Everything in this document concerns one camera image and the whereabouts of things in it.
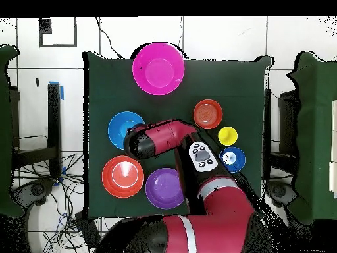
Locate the purple bowl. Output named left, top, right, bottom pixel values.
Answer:
left=145, top=167, right=186, bottom=210

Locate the small orange bowl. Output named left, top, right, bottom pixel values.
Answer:
left=193, top=99, right=224, bottom=130

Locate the large orange bowl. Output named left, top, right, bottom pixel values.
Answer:
left=101, top=155, right=145, bottom=199

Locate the thin black floor cable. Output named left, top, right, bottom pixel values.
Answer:
left=95, top=16, right=124, bottom=59

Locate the black caster base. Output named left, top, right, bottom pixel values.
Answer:
left=11, top=177, right=56, bottom=208
left=264, top=179, right=298, bottom=209

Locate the light blue bowl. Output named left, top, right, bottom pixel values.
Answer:
left=107, top=111, right=146, bottom=151

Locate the large pink bowl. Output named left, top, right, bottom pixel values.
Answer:
left=132, top=42, right=186, bottom=96

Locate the small dark blue bowl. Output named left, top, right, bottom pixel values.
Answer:
left=219, top=146, right=246, bottom=174

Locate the floor cable bundle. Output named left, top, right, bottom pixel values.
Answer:
left=11, top=152, right=88, bottom=253

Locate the yellow cup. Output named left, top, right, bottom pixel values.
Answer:
left=217, top=126, right=238, bottom=146

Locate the dark green tablecloth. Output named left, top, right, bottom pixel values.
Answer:
left=83, top=51, right=272, bottom=221

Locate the blue tape strip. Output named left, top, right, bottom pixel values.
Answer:
left=48, top=80, right=65, bottom=101

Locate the green cloth covered table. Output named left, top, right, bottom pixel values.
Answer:
left=0, top=43, right=25, bottom=219
left=286, top=51, right=337, bottom=225

